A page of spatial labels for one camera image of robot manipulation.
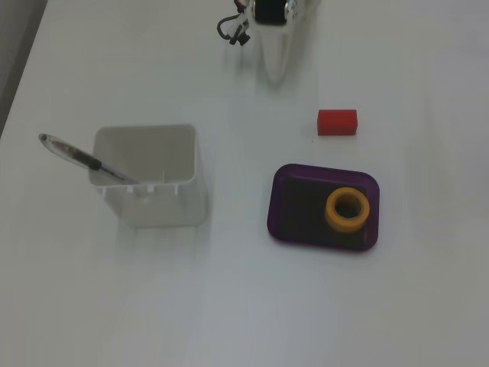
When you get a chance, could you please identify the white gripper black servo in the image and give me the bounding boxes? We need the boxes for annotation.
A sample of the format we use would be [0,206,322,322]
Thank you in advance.
[244,0,303,87]

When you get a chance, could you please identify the yellow tape roll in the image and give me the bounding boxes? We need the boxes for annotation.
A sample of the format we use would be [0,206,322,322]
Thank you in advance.
[324,187,371,234]

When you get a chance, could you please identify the red rectangular block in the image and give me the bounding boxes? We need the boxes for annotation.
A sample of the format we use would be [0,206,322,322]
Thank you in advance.
[316,109,359,137]

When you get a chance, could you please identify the purple metal tray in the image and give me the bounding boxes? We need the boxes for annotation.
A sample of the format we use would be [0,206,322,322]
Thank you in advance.
[265,163,382,254]

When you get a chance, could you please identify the white plastic pen holder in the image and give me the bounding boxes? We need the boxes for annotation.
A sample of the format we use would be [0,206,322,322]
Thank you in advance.
[88,123,209,229]

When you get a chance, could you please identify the black ballpoint pen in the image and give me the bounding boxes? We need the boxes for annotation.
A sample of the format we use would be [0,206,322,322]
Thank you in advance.
[37,132,142,186]

